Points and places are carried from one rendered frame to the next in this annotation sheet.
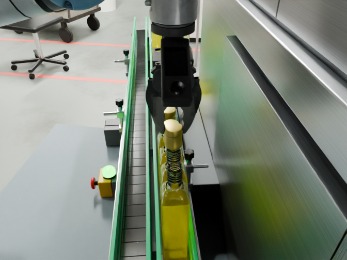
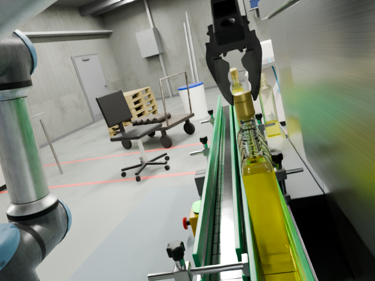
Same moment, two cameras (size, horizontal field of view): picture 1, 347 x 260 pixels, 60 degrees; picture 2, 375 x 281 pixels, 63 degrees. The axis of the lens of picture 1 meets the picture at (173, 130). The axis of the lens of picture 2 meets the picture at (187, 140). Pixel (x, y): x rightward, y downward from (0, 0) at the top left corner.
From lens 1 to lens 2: 0.27 m
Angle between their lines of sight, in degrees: 25
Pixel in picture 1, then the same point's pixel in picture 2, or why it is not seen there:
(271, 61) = not seen: outside the picture
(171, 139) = (241, 104)
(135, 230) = (227, 243)
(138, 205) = (229, 222)
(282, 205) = (358, 64)
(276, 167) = (341, 35)
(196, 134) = (291, 160)
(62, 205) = (155, 248)
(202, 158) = (299, 177)
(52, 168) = (148, 220)
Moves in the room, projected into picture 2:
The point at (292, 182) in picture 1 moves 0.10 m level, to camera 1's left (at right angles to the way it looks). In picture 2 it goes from (355, 17) to (251, 44)
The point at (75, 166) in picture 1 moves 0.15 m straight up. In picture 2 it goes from (168, 216) to (157, 179)
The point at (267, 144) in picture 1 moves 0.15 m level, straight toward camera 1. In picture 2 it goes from (330, 29) to (298, 43)
